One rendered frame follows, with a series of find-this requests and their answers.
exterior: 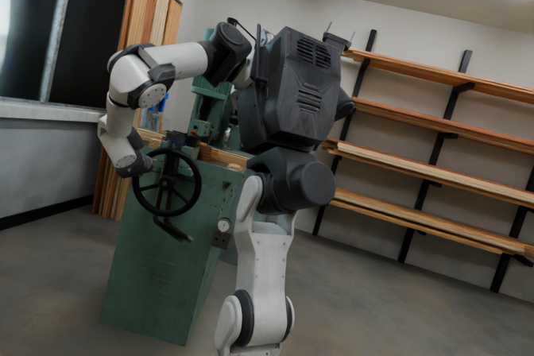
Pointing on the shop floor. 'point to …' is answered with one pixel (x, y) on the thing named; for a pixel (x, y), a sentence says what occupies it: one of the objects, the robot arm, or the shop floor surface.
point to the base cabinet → (162, 269)
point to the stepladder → (152, 115)
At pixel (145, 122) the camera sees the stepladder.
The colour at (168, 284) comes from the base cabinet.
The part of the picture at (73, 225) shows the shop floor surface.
